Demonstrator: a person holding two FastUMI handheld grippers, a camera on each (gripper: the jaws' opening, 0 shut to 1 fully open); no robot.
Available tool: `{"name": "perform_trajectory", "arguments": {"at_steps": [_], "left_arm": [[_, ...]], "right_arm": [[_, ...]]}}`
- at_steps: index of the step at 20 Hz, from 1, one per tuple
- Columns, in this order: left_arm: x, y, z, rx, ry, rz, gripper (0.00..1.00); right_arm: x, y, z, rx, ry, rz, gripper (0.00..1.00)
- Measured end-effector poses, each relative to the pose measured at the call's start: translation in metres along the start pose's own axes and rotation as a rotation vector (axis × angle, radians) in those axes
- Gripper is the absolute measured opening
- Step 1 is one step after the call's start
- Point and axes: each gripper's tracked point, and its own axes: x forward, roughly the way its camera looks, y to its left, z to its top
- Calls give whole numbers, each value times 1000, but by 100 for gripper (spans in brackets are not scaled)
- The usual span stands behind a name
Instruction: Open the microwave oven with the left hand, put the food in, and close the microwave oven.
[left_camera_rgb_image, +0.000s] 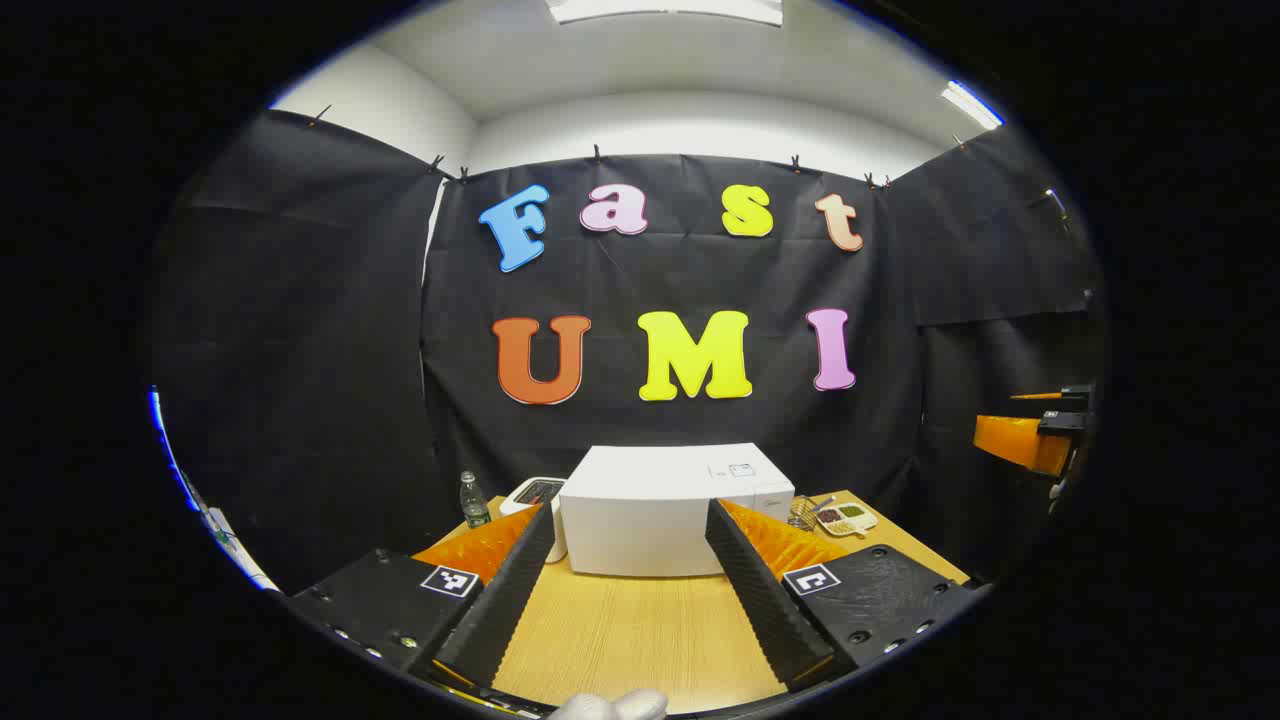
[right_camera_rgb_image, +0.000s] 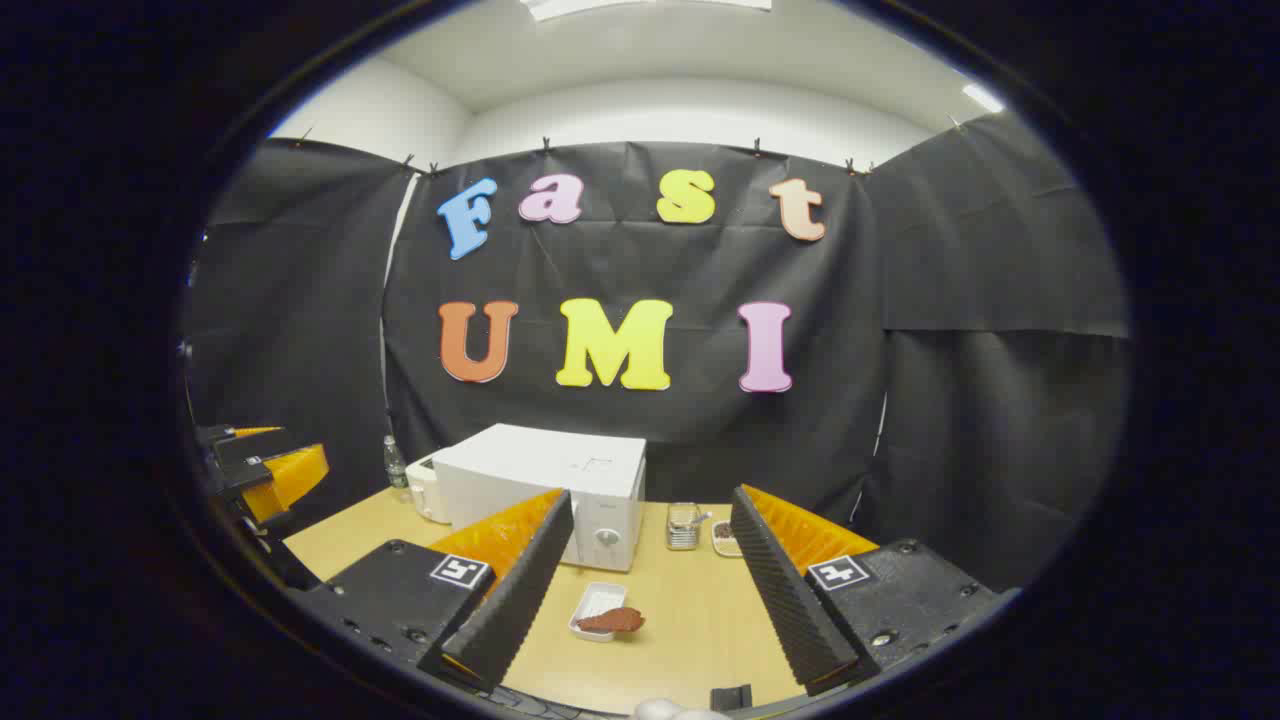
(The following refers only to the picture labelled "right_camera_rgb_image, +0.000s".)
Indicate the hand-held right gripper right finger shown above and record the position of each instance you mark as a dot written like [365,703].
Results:
[790,600]

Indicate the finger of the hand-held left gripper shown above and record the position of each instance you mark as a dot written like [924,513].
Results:
[245,445]
[240,475]

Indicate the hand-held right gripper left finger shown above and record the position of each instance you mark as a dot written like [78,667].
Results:
[520,590]

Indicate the brown meat piece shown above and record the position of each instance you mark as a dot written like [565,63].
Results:
[612,621]

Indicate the white microwave oven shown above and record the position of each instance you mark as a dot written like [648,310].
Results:
[540,470]

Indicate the white rectangular dish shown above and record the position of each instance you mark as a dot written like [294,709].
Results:
[597,600]

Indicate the divided plate with beans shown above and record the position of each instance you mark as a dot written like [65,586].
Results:
[722,540]

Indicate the small black box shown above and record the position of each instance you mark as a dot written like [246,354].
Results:
[730,697]

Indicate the metal mesh holder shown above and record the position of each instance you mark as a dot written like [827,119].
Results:
[683,528]

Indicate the white toaster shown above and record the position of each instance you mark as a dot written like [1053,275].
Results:
[425,490]

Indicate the clear plastic water bottle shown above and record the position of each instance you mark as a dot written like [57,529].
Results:
[395,465]

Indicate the ceiling light panel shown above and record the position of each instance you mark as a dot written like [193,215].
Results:
[983,97]
[600,6]

